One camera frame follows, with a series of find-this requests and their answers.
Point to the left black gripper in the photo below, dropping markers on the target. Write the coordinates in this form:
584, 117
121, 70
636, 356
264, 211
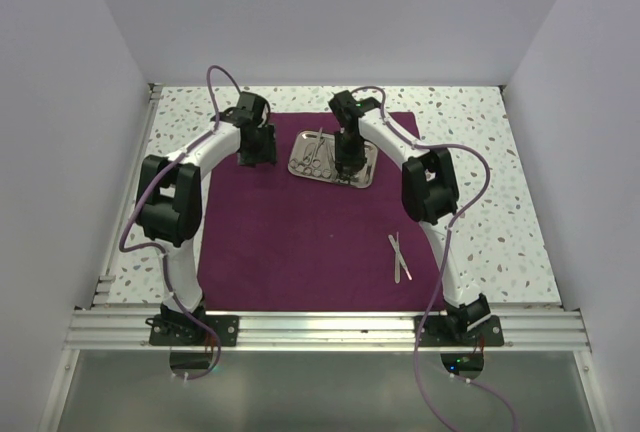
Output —
268, 151

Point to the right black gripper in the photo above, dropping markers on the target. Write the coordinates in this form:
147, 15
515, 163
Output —
343, 159

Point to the steel instrument tray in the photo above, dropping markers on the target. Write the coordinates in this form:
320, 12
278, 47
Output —
323, 167

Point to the purple cloth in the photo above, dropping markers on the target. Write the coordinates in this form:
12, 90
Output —
273, 241

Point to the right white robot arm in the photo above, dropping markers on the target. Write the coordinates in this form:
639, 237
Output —
429, 193

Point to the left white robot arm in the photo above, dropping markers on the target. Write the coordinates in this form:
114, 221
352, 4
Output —
169, 205

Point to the long steel scissors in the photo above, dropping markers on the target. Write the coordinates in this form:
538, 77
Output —
309, 158

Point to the aluminium left side rail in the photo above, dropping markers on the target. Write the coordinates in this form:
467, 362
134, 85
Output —
105, 277

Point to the aluminium rail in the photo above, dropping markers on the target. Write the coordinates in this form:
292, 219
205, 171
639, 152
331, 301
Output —
105, 277
541, 329

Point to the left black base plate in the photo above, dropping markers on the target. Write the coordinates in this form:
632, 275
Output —
184, 332

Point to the aluminium front rail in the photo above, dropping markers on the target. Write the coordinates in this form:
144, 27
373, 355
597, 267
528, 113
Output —
541, 329

